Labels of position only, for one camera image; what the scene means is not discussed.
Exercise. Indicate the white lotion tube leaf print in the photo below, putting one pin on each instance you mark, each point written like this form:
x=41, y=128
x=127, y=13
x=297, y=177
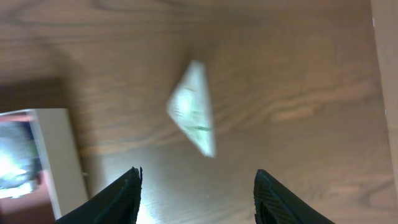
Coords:
x=189, y=107

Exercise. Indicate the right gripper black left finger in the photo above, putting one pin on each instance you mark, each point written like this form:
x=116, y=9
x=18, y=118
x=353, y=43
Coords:
x=119, y=202

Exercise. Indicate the clear foam soap pump bottle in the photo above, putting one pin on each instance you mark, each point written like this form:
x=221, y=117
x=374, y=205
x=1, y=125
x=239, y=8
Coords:
x=20, y=162

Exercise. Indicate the white box pink interior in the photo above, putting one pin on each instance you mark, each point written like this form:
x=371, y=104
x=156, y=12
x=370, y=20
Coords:
x=61, y=186

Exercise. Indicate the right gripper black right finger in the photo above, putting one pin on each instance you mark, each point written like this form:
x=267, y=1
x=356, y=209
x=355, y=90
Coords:
x=276, y=204

